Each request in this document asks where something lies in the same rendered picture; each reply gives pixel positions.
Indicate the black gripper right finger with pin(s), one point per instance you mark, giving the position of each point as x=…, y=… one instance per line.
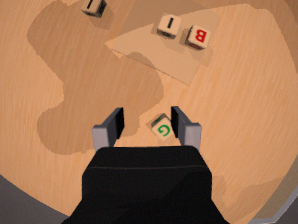
x=187, y=132

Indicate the beige block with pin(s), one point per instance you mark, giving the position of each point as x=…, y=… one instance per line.
x=162, y=127
x=198, y=37
x=94, y=8
x=169, y=25

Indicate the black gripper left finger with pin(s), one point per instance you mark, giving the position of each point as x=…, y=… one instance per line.
x=106, y=134

